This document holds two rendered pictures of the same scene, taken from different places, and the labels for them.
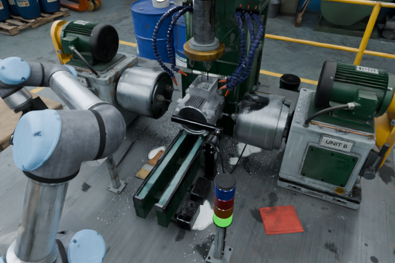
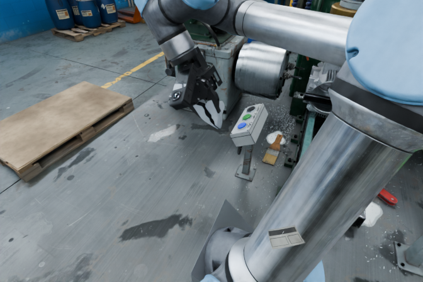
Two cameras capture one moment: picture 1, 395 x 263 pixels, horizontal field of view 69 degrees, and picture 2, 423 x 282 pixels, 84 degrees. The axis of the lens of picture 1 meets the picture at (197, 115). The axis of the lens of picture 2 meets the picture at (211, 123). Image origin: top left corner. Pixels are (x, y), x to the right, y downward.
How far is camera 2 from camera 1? 0.64 m
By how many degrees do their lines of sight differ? 1
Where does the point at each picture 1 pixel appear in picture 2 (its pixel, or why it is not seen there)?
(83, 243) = not seen: hidden behind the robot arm
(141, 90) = (269, 63)
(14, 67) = not seen: outside the picture
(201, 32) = not seen: outside the picture
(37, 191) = (382, 163)
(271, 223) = not seen: outside the picture
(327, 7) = not seen: hidden behind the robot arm
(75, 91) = (310, 12)
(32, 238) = (313, 257)
